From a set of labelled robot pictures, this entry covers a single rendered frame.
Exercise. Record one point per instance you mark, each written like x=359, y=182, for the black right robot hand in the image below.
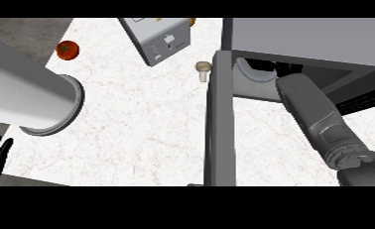
x=263, y=65

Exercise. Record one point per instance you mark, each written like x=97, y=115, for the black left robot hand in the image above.
x=4, y=153

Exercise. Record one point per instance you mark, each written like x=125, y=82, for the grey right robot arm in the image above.
x=317, y=117

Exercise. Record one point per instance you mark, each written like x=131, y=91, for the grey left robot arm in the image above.
x=34, y=95

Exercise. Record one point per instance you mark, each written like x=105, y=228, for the pale grey microwave turntable plate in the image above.
x=254, y=76

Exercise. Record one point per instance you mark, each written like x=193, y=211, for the grey microwave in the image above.
x=302, y=38

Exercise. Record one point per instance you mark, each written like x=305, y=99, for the dark grey microwave door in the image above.
x=220, y=120

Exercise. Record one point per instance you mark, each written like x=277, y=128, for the beige mushroom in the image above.
x=202, y=69

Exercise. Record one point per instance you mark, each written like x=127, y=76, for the small orange object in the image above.
x=192, y=22

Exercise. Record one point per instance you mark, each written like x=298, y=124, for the red tomato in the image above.
x=66, y=50

